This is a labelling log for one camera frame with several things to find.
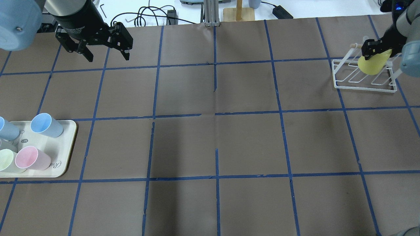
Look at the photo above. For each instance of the wooden mug tree stand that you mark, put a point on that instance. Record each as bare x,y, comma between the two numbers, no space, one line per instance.
238,13

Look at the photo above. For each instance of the black power adapter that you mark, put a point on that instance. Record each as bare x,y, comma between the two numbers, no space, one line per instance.
280,13

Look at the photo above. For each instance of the pink plastic cup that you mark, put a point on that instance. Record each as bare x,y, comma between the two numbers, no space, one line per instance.
32,158

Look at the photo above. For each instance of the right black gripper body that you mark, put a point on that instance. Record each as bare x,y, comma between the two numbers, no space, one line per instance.
391,36

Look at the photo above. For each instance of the blue cup tray front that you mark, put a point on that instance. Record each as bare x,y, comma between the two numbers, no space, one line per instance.
8,131

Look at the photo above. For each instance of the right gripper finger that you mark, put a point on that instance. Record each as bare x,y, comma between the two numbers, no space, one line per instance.
373,47

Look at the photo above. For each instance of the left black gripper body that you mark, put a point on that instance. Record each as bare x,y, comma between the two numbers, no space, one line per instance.
79,17

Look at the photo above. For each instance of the blue cup on desk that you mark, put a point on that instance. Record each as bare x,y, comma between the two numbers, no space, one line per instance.
254,4

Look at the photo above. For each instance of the blue cup tray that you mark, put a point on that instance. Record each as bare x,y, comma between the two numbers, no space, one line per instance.
46,125
8,131

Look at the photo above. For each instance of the blue cup tray rear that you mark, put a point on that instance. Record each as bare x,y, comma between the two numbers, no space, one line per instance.
46,125

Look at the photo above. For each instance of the cream white plastic cup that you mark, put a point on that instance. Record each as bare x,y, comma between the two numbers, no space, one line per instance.
7,162

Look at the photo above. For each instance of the white wire cup rack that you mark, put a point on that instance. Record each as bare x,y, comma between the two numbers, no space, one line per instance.
347,75

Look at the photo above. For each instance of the cream serving tray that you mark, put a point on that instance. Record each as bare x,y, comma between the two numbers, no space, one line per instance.
59,149

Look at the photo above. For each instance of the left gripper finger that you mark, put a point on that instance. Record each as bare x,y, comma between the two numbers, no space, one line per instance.
121,40
83,50

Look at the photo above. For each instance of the aluminium frame post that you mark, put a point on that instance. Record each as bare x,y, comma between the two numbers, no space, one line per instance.
211,13

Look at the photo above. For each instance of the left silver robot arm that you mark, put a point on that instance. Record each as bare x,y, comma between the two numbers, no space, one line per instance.
21,19

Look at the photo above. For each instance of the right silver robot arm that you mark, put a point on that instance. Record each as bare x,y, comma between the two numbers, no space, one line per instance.
407,23

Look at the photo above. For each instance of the yellow plastic cup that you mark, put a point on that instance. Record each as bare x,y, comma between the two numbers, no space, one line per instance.
375,64

